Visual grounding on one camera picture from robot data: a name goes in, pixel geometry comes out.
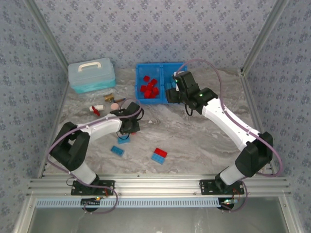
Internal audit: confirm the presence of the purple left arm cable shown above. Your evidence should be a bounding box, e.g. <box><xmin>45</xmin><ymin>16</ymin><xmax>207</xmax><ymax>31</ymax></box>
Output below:
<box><xmin>47</xmin><ymin>98</ymin><xmax>144</xmax><ymax>216</ymax></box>

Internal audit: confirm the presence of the white valve red handle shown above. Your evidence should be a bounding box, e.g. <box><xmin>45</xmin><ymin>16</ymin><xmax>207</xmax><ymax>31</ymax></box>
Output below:
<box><xmin>89</xmin><ymin>104</ymin><xmax>106</xmax><ymax>117</ymax></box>

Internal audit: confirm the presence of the aluminium frame post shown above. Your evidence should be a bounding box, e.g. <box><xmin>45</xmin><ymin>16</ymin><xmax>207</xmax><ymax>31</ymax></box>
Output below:
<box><xmin>240</xmin><ymin>0</ymin><xmax>290</xmax><ymax>73</ymax></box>
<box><xmin>23</xmin><ymin>0</ymin><xmax>69</xmax><ymax>72</ymax></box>

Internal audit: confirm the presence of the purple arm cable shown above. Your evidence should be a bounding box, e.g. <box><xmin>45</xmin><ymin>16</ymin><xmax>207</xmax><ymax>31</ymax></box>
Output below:
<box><xmin>47</xmin><ymin>98</ymin><xmax>144</xmax><ymax>216</ymax></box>
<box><xmin>175</xmin><ymin>59</ymin><xmax>284</xmax><ymax>214</ymax></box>

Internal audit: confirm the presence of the small circuit board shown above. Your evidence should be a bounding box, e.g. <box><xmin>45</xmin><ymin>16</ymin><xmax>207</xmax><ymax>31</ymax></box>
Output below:
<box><xmin>219</xmin><ymin>198</ymin><xmax>238</xmax><ymax>210</ymax></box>
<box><xmin>81</xmin><ymin>197</ymin><xmax>102</xmax><ymax>207</ymax></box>

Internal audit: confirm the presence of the clear storage box white handle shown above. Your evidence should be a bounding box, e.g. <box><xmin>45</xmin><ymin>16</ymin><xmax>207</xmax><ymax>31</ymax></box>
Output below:
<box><xmin>68</xmin><ymin>57</ymin><xmax>117</xmax><ymax>95</ymax></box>

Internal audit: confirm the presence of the slotted pale blue cable duct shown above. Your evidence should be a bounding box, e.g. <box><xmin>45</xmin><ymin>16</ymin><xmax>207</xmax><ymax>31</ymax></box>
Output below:
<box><xmin>35</xmin><ymin>197</ymin><xmax>227</xmax><ymax>208</ymax></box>

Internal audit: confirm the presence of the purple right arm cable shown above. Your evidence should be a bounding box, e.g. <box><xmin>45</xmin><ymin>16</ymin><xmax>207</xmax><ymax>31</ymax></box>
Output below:
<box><xmin>175</xmin><ymin>59</ymin><xmax>284</xmax><ymax>214</ymax></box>

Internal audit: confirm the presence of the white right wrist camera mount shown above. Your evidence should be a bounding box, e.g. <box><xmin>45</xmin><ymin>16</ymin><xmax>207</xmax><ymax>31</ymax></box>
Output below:
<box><xmin>173</xmin><ymin>71</ymin><xmax>181</xmax><ymax>93</ymax></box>

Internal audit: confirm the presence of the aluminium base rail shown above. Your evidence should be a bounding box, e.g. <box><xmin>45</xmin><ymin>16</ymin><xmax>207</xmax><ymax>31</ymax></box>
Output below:
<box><xmin>27</xmin><ymin>174</ymin><xmax>292</xmax><ymax>197</ymax></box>

